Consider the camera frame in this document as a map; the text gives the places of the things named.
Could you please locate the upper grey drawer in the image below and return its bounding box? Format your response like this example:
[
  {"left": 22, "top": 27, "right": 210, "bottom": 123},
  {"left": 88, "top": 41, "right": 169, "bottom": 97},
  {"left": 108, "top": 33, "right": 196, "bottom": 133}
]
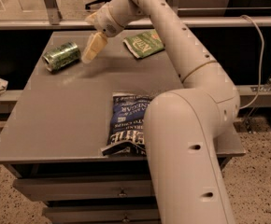
[{"left": 13, "top": 175, "right": 154, "bottom": 202}]

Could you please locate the green soda can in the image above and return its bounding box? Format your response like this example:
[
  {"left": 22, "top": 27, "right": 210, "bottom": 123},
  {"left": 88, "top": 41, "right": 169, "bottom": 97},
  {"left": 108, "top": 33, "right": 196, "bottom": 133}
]
[{"left": 42, "top": 42, "right": 81, "bottom": 72}]

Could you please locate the grey drawer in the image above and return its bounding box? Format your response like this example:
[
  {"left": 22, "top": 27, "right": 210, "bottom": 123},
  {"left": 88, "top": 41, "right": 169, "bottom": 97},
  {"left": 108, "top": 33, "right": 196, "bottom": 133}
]
[
  {"left": 13, "top": 175, "right": 154, "bottom": 202},
  {"left": 43, "top": 205, "right": 160, "bottom": 224}
]

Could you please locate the green chip bag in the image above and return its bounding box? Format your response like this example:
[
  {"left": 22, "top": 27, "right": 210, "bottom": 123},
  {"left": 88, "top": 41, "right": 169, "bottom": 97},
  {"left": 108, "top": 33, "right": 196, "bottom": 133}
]
[{"left": 123, "top": 29, "right": 164, "bottom": 59}]

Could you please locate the lower grey drawer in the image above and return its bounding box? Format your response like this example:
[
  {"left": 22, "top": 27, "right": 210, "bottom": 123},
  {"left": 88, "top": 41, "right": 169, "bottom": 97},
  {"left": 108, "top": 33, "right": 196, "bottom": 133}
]
[{"left": 43, "top": 205, "right": 160, "bottom": 224}]

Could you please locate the blue chip bag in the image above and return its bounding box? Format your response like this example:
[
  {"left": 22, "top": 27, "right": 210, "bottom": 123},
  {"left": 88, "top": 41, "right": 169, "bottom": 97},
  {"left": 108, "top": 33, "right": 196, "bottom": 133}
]
[{"left": 101, "top": 92, "right": 152, "bottom": 156}]

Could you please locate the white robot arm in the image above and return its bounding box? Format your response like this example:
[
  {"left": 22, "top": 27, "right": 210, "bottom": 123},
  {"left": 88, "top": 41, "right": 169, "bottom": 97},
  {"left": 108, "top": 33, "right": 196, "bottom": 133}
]
[{"left": 82, "top": 0, "right": 240, "bottom": 224}]

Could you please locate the metal railing frame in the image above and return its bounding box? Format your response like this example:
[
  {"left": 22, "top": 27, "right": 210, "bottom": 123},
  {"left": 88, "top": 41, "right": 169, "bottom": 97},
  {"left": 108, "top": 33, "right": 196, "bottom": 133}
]
[{"left": 0, "top": 0, "right": 271, "bottom": 30}]

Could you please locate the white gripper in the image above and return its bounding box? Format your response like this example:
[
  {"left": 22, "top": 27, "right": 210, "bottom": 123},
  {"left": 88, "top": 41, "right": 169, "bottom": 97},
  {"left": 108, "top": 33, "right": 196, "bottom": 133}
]
[{"left": 81, "top": 0, "right": 133, "bottom": 63}]

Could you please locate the grey drawer cabinet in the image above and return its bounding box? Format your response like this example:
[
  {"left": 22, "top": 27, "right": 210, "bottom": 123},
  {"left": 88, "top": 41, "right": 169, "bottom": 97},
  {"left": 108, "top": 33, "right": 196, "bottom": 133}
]
[{"left": 0, "top": 28, "right": 247, "bottom": 224}]

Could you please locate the white cable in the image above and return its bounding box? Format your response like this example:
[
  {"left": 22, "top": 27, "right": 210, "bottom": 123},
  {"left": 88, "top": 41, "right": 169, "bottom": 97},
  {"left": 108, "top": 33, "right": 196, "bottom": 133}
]
[{"left": 238, "top": 14, "right": 265, "bottom": 110}]

